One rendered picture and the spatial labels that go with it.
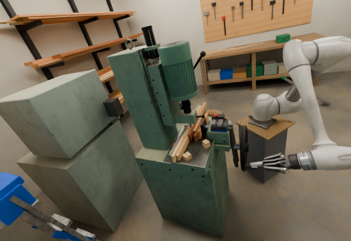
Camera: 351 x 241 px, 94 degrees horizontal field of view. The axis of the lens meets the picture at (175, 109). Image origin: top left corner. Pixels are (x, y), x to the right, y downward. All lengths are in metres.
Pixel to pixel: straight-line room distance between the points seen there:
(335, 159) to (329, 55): 0.53
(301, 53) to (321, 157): 0.53
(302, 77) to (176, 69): 0.66
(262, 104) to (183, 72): 0.87
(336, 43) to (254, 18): 3.03
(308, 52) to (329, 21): 3.33
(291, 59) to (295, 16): 3.16
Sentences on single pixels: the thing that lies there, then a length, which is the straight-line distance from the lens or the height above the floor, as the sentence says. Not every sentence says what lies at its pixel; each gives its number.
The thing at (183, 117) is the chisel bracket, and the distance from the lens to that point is 1.08.
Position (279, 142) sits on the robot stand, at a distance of 1.82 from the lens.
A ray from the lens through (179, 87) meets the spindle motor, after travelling 0.93.
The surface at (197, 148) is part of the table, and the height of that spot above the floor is 0.90.
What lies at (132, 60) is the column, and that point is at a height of 1.47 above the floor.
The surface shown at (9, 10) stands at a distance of 3.08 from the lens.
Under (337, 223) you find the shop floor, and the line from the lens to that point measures 1.97.
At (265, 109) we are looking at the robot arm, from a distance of 1.58.
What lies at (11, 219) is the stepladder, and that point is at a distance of 1.10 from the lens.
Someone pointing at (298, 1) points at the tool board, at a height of 1.44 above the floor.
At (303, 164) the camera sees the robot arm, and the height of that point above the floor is 0.88.
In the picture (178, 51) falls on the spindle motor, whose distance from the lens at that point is 0.87.
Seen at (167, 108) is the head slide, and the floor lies 1.14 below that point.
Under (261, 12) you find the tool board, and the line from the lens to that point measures 4.14.
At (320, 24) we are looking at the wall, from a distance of 4.42.
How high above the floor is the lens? 1.60
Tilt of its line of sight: 27 degrees down
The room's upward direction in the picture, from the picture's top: 14 degrees counter-clockwise
